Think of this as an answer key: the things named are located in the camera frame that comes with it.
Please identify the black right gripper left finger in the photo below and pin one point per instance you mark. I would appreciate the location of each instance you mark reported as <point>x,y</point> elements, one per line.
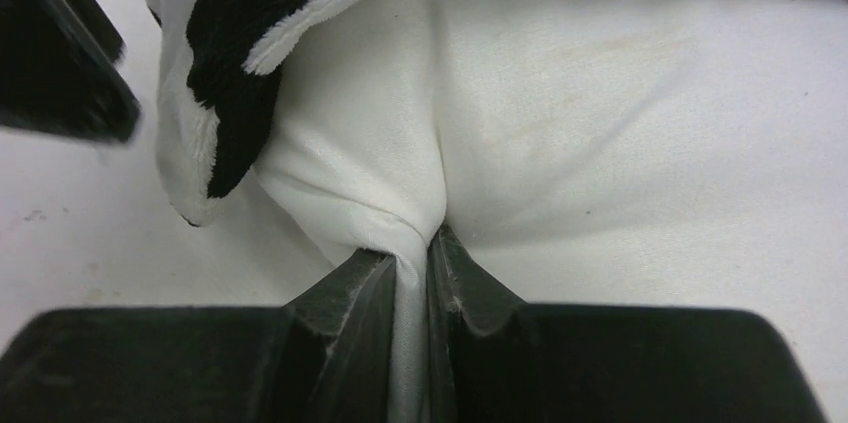
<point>323,357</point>

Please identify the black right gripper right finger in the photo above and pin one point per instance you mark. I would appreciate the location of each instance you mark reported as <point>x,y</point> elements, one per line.
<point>495,357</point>

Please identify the black white striped pillowcase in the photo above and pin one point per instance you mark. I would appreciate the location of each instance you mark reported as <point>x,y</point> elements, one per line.
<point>252,49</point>

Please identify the white pillow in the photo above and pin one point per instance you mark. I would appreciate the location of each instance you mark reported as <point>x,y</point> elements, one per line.
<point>686,152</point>

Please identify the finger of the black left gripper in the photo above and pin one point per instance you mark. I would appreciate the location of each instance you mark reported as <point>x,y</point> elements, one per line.
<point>59,72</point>

